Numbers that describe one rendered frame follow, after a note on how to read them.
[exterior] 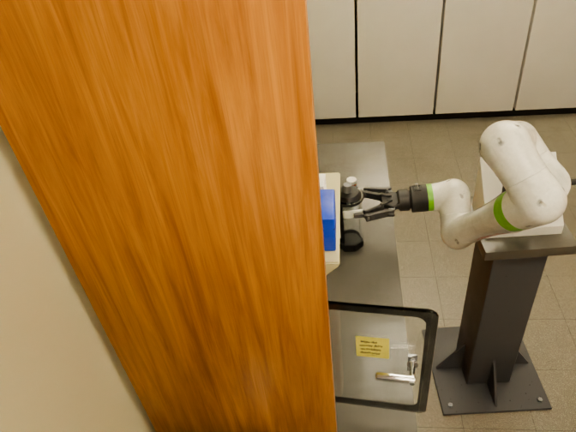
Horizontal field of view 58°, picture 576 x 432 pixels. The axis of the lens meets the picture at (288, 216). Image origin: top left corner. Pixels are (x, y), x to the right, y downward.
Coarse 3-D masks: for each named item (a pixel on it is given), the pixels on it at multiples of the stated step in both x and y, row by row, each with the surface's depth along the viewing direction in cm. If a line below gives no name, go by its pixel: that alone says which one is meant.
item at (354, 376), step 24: (336, 312) 116; (360, 312) 114; (384, 312) 113; (408, 312) 111; (432, 312) 110; (336, 336) 121; (384, 336) 118; (408, 336) 116; (432, 336) 115; (336, 360) 127; (360, 360) 125; (384, 360) 124; (408, 360) 122; (432, 360) 120; (336, 384) 134; (360, 384) 132; (384, 384) 130; (408, 384) 128; (384, 408) 137; (408, 408) 135
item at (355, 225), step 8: (360, 200) 176; (344, 208) 178; (352, 208) 178; (360, 208) 180; (344, 224) 182; (352, 224) 182; (360, 224) 184; (344, 232) 185; (352, 232) 184; (360, 232) 187; (352, 240) 187; (360, 240) 189
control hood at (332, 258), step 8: (328, 176) 130; (336, 176) 130; (328, 184) 127; (336, 184) 127; (336, 192) 125; (336, 200) 122; (336, 208) 120; (336, 216) 118; (336, 224) 116; (336, 232) 114; (336, 240) 112; (336, 248) 110; (328, 256) 108; (336, 256) 108; (328, 264) 107; (336, 264) 107; (328, 272) 109
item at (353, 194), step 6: (342, 186) 181; (348, 186) 176; (354, 186) 180; (342, 192) 178; (348, 192) 177; (354, 192) 178; (360, 192) 179; (342, 198) 176; (348, 198) 176; (354, 198) 176
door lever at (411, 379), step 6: (408, 366) 123; (414, 366) 121; (378, 372) 121; (414, 372) 120; (378, 378) 120; (384, 378) 120; (390, 378) 119; (396, 378) 119; (402, 378) 119; (408, 378) 119; (414, 378) 119; (414, 384) 118
